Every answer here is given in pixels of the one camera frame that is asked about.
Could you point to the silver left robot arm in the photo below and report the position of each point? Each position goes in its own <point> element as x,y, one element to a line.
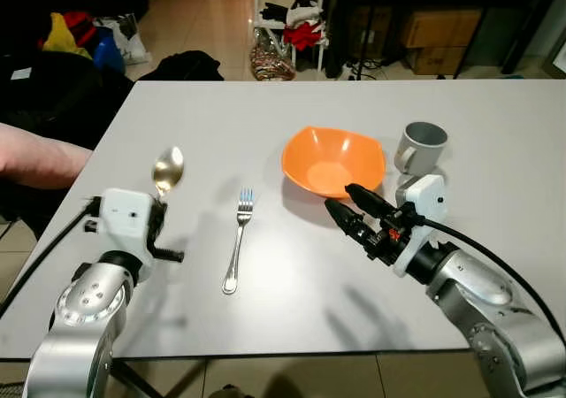
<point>80,318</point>

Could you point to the silver metal fork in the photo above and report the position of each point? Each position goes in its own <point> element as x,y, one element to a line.
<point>240,230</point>

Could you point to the shiny patterned bag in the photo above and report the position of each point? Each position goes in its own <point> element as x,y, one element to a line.
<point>272,60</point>

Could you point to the black floor bag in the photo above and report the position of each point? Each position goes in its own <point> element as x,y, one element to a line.
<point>181,66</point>

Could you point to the red cloth item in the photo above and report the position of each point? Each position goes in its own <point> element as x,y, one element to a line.
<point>80,22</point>

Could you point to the black clothes pile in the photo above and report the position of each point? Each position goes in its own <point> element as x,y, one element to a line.
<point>53,97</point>

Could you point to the black shelf unit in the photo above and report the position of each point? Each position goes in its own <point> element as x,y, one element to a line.
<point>522,18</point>

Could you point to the yellow cloth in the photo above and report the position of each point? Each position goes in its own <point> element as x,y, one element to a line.
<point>60,37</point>

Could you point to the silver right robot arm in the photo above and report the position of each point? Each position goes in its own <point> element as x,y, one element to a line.
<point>495,309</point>

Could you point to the golden metal spoon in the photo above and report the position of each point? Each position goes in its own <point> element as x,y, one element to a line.
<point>168,170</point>

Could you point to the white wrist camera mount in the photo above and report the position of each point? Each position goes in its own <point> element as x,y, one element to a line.
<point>126,219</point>
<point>426,196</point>

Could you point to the dark table leg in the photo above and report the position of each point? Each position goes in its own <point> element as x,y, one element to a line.
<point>137,378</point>

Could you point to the white clothes rack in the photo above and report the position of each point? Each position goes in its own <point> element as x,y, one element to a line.
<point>261,0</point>

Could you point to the grey ceramic mug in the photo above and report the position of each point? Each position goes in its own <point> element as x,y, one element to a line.
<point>423,155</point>

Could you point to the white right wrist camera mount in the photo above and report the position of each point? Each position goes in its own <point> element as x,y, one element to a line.
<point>426,196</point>

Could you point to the white garment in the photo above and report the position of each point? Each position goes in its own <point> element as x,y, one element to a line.
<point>308,11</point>

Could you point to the orange plastic bowl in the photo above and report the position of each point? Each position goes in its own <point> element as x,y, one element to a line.
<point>332,159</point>

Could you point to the person's bare forearm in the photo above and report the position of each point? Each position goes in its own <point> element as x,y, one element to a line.
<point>35,161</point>

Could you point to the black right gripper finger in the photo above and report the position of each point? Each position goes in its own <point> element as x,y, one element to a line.
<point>349,221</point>
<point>371,199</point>

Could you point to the small cardboard box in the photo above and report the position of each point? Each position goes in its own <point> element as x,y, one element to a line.
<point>439,60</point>

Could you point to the red garment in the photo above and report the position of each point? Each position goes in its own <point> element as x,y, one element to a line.
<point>302,37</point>

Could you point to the white plastic bag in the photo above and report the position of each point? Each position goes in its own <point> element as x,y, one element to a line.
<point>128,37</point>

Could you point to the blue bag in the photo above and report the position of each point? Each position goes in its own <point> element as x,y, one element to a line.
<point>108,55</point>

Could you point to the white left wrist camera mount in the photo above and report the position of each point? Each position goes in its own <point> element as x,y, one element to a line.
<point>126,219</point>

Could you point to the large cardboard box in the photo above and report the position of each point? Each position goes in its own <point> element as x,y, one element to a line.
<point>442,28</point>

